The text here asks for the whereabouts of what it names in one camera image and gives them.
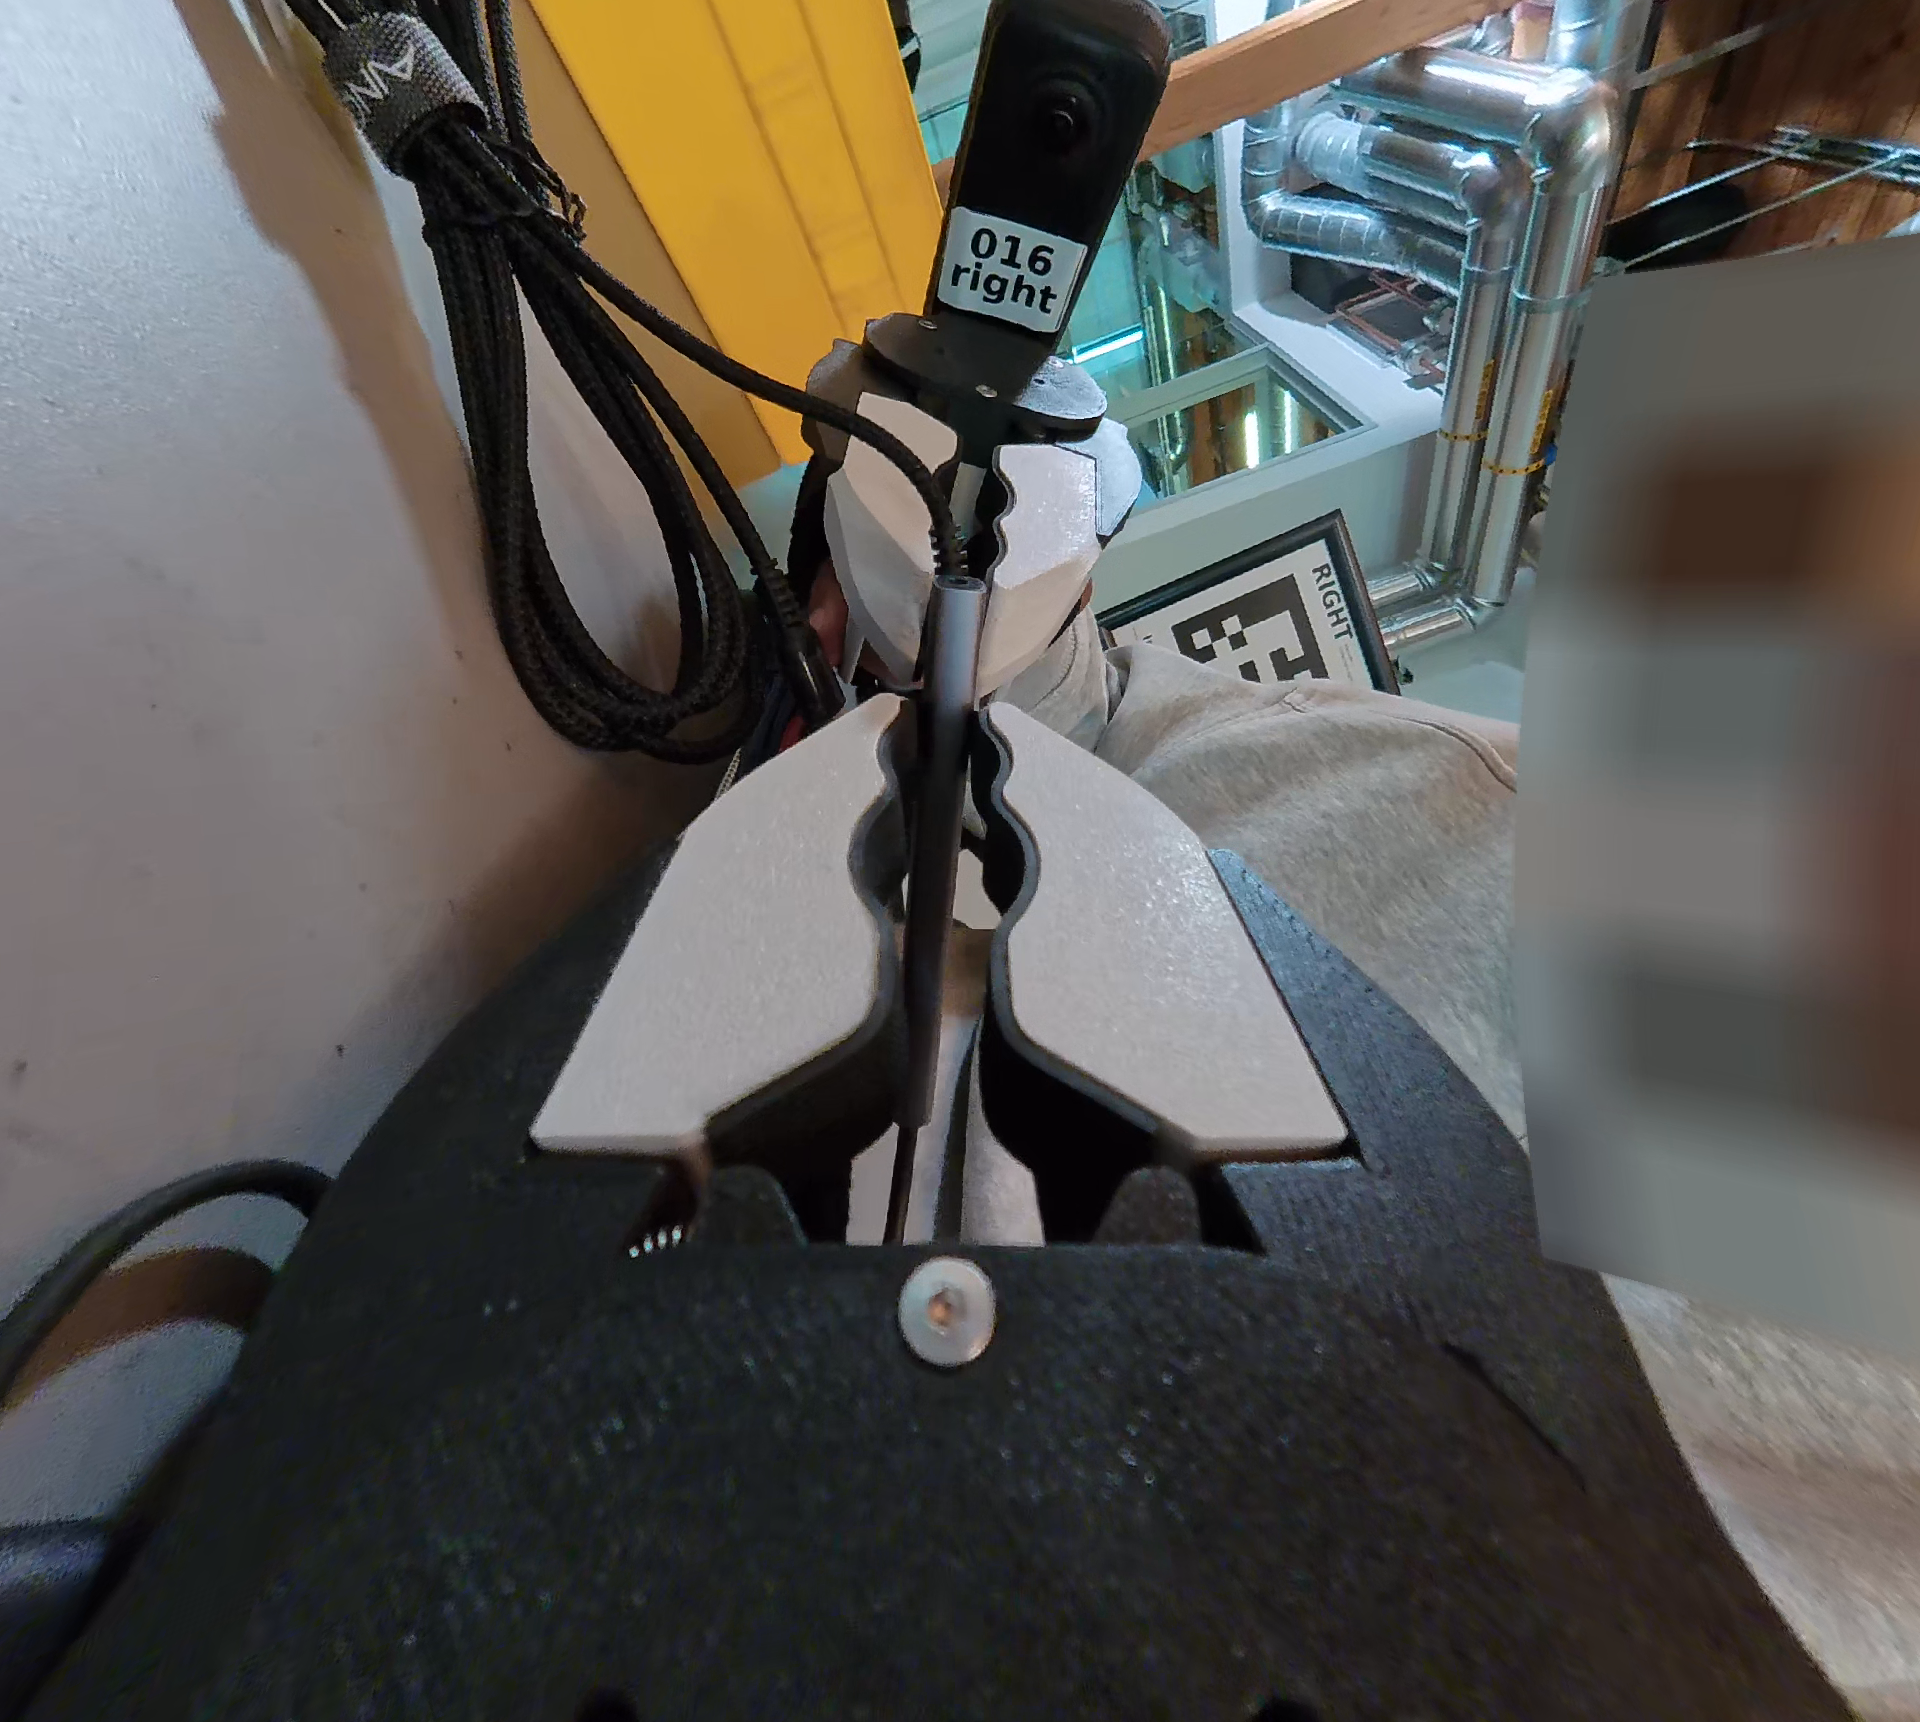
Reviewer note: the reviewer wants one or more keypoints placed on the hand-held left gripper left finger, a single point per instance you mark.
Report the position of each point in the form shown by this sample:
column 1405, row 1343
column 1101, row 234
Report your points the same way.
column 751, row 942

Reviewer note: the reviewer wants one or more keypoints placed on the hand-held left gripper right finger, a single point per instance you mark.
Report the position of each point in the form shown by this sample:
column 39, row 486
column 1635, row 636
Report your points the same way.
column 1155, row 956

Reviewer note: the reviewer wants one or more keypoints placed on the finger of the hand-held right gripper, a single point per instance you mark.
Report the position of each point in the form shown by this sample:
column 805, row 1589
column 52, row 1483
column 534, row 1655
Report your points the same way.
column 1048, row 538
column 883, row 538

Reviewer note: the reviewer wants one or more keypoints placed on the grey usb hub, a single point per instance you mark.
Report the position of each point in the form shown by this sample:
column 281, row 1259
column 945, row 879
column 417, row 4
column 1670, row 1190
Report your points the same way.
column 945, row 777

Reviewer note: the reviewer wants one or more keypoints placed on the person's right forearm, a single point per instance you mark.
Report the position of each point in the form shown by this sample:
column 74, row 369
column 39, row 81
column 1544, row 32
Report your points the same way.
column 1075, row 689

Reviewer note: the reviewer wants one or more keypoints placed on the white desk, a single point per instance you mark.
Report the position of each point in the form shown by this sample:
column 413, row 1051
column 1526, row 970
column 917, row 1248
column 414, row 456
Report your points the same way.
column 196, row 626

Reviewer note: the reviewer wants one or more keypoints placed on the grey sweatshirt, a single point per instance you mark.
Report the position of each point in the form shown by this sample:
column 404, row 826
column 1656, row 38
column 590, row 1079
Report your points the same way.
column 1321, row 853

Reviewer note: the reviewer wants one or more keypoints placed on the framed black white marker sign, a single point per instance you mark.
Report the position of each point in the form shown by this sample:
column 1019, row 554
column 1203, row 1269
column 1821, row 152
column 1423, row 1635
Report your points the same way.
column 1275, row 626

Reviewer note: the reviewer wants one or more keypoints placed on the yellow folding panel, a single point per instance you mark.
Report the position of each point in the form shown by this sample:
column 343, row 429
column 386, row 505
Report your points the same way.
column 720, row 101

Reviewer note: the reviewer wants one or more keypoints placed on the silver duct pipes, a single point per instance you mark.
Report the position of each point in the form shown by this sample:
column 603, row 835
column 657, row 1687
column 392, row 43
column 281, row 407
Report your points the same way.
column 1547, row 252

